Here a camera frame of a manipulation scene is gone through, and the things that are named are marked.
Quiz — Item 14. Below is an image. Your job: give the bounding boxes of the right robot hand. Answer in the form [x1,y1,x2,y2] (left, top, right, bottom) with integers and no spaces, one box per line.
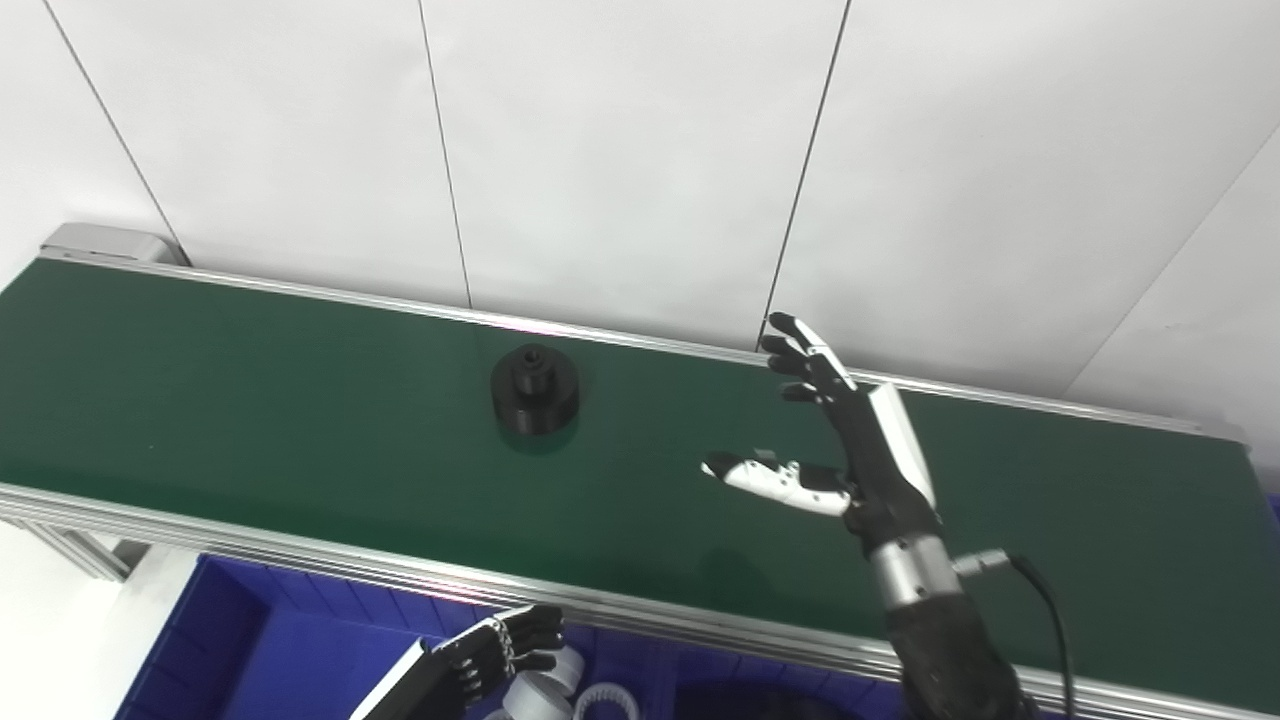
[700,312,942,550]

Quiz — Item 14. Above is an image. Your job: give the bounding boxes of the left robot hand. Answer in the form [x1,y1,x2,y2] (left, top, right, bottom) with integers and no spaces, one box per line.
[349,603,567,720]

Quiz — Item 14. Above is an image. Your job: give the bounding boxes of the white cylinder part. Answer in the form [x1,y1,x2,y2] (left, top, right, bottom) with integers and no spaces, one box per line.
[545,645,588,693]
[499,671,577,720]

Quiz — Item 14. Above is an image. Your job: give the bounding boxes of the blue bin with white parts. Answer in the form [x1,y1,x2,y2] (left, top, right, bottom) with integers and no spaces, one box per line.
[115,555,683,720]

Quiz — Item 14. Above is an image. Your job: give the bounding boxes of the green conveyor belt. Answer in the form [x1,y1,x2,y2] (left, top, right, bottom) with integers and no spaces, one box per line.
[0,250,1280,720]
[0,258,1280,713]

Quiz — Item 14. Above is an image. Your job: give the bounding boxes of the black round flanged part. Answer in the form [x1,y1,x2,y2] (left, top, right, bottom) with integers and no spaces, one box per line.
[489,343,582,437]

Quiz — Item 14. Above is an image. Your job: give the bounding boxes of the aluminium conveyor leg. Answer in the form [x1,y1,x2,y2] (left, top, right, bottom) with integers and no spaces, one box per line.
[18,518,133,583]

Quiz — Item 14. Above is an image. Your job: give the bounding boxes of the grey conveyor end housing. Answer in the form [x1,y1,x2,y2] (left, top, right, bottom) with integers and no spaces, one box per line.
[40,222,191,268]

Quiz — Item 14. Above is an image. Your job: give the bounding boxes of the white ring gear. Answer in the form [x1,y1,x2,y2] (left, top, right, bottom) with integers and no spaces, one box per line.
[571,682,642,720]

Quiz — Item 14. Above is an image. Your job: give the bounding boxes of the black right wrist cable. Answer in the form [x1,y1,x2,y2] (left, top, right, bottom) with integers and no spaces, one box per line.
[953,547,1078,720]

